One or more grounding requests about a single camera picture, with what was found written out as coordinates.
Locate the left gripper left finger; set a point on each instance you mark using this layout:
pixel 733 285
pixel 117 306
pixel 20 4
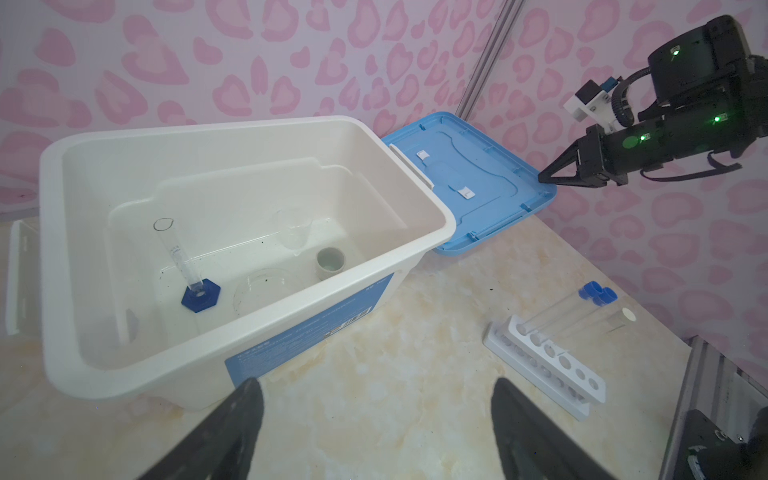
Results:
pixel 222 445

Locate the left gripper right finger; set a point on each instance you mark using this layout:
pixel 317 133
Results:
pixel 530 445

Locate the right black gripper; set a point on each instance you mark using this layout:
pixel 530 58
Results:
pixel 702 92

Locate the blue capped test tube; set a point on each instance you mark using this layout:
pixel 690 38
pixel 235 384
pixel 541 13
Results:
pixel 573 314
pixel 582 296

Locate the blue base graduated cylinder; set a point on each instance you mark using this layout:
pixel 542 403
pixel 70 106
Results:
pixel 200 294

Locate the clear petri dish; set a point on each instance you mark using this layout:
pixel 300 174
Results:
pixel 263 288

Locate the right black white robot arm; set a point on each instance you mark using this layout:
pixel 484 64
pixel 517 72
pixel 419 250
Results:
pixel 702 92

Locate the white test tube rack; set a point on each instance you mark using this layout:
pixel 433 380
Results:
pixel 556 373

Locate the blue plastic bin lid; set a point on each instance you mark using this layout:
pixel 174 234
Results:
pixel 486 187

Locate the white plastic storage bin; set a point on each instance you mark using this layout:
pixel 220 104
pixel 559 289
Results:
pixel 93 281

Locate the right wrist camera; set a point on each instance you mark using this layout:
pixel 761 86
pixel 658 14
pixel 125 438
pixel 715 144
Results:
pixel 593 102

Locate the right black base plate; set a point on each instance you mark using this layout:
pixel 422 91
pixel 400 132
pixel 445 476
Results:
pixel 707 453

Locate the aluminium mounting rail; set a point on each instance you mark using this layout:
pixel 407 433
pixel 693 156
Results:
pixel 719 389

